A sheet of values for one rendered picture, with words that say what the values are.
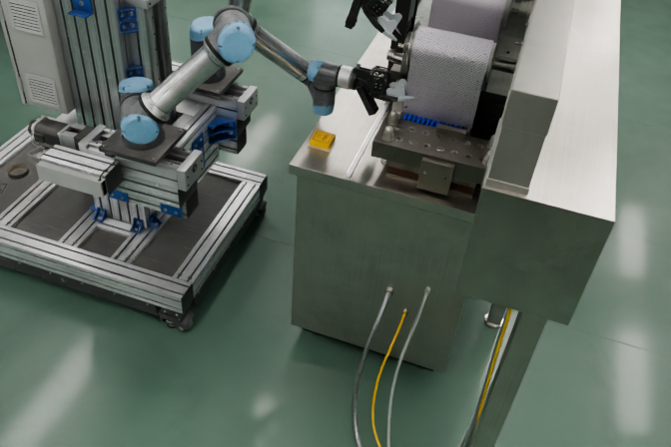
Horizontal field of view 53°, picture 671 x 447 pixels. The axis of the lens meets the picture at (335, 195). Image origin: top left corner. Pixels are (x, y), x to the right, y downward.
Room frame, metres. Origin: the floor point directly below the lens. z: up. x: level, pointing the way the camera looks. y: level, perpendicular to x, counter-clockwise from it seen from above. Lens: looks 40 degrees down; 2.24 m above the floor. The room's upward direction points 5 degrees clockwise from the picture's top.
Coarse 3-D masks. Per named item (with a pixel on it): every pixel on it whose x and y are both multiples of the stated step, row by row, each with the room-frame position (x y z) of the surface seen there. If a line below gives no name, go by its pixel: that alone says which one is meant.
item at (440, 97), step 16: (416, 80) 1.91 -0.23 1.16; (432, 80) 1.90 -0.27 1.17; (448, 80) 1.88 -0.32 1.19; (464, 80) 1.87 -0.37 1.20; (416, 96) 1.91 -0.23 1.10; (432, 96) 1.89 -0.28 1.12; (448, 96) 1.88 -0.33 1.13; (464, 96) 1.87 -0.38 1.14; (416, 112) 1.91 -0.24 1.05; (432, 112) 1.89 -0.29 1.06; (448, 112) 1.88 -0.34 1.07; (464, 112) 1.86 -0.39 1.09; (464, 128) 1.86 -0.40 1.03
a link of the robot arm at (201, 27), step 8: (208, 16) 2.46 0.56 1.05; (192, 24) 2.40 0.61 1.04; (200, 24) 2.40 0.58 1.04; (208, 24) 2.40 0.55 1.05; (192, 32) 2.37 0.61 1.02; (200, 32) 2.36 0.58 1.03; (208, 32) 2.36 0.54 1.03; (192, 40) 2.37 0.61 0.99; (200, 40) 2.35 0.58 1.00; (192, 48) 2.37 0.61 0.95
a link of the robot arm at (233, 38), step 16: (224, 16) 1.92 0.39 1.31; (240, 16) 1.93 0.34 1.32; (224, 32) 1.84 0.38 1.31; (240, 32) 1.84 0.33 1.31; (208, 48) 1.84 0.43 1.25; (224, 48) 1.82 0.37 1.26; (240, 48) 1.84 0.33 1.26; (192, 64) 1.84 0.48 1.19; (208, 64) 1.83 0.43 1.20; (224, 64) 1.84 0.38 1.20; (176, 80) 1.82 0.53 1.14; (192, 80) 1.82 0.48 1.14; (144, 96) 1.81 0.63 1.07; (160, 96) 1.80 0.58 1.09; (176, 96) 1.80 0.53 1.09; (128, 112) 1.77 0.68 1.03; (144, 112) 1.76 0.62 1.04; (160, 112) 1.78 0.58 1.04; (128, 128) 1.73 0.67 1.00; (144, 128) 1.74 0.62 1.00
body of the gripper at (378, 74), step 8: (360, 64) 1.98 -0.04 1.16; (352, 72) 1.96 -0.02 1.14; (360, 72) 1.94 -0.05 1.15; (368, 72) 1.94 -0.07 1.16; (376, 72) 1.95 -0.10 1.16; (384, 72) 1.95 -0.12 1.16; (352, 80) 1.94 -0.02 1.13; (360, 80) 1.95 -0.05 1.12; (368, 80) 1.94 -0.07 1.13; (376, 80) 1.92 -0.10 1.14; (384, 80) 1.91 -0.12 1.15; (352, 88) 1.94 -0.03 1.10; (368, 88) 1.92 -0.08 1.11; (376, 88) 1.92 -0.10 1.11; (384, 88) 1.92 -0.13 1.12
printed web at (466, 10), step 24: (432, 0) 2.15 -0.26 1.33; (456, 0) 2.13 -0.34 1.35; (480, 0) 2.11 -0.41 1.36; (504, 0) 2.10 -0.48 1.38; (432, 24) 2.15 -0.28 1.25; (456, 24) 2.12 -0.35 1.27; (480, 24) 2.10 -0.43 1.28; (432, 48) 1.91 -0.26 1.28; (456, 48) 1.90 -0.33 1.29; (480, 48) 1.89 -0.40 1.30; (456, 72) 1.88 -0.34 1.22; (480, 72) 1.86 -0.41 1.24
